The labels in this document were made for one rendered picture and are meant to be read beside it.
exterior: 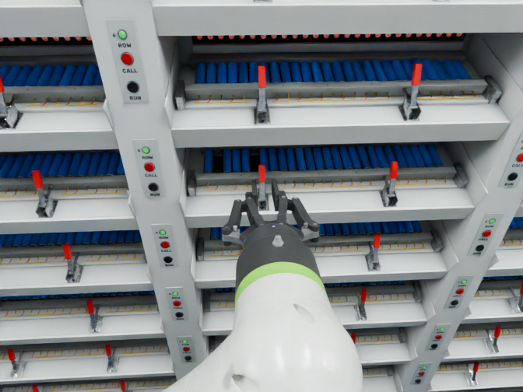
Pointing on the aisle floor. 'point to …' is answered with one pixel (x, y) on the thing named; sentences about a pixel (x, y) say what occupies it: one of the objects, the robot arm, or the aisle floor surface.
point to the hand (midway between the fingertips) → (265, 194)
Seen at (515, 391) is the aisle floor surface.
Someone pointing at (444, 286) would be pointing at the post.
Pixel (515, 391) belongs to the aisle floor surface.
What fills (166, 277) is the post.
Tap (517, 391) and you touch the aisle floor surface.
